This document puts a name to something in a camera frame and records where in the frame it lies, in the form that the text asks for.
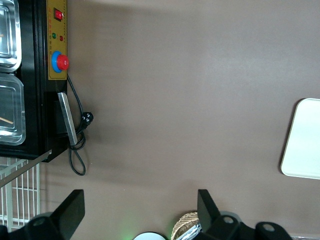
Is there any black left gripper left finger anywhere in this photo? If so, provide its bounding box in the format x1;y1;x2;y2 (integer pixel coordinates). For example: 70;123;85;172
51;189;86;240

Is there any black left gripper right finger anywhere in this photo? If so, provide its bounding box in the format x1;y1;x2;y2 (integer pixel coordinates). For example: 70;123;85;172
197;189;221;233

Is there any beige plastic tray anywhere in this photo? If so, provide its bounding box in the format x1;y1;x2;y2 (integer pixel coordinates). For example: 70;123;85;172
280;97;320;181

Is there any light wicker basket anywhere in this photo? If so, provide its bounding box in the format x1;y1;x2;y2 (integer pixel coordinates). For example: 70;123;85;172
170;211;201;240

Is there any stack of foil trays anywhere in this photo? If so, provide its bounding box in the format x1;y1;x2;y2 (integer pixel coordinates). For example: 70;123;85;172
177;223;202;240

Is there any silver machine lever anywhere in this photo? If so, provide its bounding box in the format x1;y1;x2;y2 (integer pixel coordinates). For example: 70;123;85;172
0;149;53;189

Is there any steel food container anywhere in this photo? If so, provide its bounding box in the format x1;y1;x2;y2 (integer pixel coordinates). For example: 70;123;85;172
0;0;22;74
0;73;27;147

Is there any black sealing machine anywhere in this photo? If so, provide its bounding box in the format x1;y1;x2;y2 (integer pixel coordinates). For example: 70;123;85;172
0;0;70;164

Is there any red emergency button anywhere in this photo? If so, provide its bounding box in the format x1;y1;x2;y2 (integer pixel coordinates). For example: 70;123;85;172
50;50;70;74

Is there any yellow control panel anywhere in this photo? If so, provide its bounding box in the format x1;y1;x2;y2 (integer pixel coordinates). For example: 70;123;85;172
46;0;69;81

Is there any white wire rack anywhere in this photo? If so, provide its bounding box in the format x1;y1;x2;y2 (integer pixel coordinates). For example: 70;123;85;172
0;157;42;233

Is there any silver machine handle bar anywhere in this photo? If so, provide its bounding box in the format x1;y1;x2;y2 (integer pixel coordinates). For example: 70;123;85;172
57;92;79;147

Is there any black power cable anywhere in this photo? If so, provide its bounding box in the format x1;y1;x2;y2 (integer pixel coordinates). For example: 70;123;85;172
65;73;95;177

